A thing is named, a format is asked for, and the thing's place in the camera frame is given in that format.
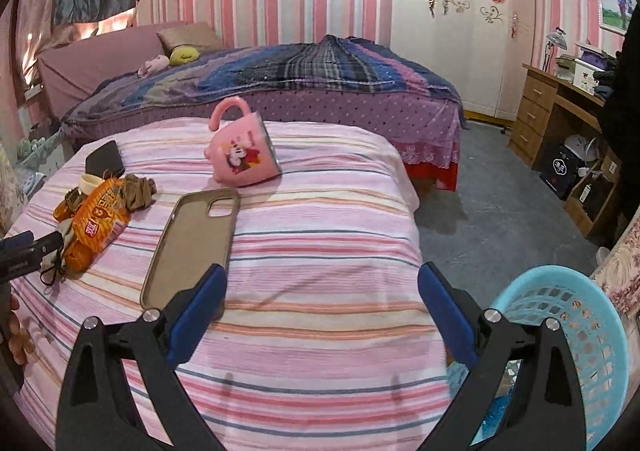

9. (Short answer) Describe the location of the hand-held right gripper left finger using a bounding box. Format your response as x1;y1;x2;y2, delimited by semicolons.
56;263;228;451

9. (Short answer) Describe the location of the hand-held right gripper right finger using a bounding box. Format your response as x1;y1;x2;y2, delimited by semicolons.
417;261;587;451

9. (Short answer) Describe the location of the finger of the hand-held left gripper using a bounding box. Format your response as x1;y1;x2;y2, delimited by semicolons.
0;231;65;260

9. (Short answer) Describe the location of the orange snack wrapper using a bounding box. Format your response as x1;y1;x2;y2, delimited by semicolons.
54;178;132;272

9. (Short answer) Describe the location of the light blue plastic basket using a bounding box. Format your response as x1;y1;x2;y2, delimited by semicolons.
470;265;631;451

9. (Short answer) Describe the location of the blue plastic bag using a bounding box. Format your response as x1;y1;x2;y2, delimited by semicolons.
477;393;516;444

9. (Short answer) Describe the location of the brown paper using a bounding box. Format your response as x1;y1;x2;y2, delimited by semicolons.
122;174;158;212

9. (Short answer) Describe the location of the person's left hand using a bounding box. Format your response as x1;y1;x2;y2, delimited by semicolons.
0;296;33;367

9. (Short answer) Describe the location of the floral curtain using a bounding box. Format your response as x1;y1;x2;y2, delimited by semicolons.
0;171;31;232

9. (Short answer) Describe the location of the brown phone case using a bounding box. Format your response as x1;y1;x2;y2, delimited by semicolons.
139;188;242;322

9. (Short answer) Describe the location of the black smartphone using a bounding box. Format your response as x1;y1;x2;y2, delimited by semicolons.
85;140;126;179

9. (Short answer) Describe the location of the pink cartoon mug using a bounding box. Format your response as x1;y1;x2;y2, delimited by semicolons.
204;98;282;188

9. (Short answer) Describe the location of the pink floral cloth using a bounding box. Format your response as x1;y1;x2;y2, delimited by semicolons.
590;218;640;332

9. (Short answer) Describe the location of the black paper bag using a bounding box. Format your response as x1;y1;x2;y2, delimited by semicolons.
540;141;583;199

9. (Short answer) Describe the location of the cardboard box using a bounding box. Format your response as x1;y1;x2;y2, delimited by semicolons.
565;156;621;237

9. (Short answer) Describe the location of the mauve headboard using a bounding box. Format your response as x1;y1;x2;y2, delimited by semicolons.
37;21;221;117

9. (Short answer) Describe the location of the white fan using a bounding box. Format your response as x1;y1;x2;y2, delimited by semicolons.
564;134;598;162

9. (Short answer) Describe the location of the pink plush toy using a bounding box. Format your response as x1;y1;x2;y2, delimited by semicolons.
138;54;171;77

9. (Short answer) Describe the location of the purple dotted bed sheet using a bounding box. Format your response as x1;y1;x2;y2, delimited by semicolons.
70;86;468;192

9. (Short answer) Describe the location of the wooden desk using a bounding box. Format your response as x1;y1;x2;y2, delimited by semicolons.
509;62;623;237

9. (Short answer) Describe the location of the yellow plush toy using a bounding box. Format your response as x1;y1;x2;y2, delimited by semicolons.
169;45;200;67

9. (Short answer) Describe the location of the black coat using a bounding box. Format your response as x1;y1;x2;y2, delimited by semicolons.
602;6;640;227

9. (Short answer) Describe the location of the white wardrobe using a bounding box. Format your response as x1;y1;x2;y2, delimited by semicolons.
390;0;536;121

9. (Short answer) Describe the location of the beige pillow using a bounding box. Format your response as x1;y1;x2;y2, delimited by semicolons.
156;22;223;54

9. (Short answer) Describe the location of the bed with striped blanket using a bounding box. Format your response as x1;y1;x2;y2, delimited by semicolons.
62;34;463;129

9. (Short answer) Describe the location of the white storage box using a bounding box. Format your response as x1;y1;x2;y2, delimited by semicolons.
572;56;608;92

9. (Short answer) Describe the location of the desk lamp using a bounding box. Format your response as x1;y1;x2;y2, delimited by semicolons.
542;28;568;72

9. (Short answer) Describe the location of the framed portrait photo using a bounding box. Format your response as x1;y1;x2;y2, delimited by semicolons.
597;0;638;34

